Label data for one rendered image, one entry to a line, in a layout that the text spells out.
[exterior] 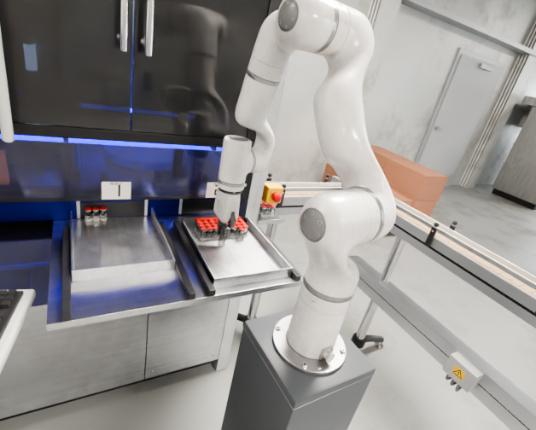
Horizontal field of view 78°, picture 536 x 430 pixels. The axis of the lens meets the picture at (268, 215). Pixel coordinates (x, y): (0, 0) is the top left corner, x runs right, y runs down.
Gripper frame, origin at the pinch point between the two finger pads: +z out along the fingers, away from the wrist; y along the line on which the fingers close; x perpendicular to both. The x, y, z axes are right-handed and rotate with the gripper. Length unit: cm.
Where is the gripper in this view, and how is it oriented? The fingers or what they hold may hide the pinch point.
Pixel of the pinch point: (223, 230)
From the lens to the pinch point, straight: 112.2
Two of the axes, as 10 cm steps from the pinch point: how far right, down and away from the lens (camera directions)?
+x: 8.7, -0.4, 5.0
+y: 4.6, 4.6, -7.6
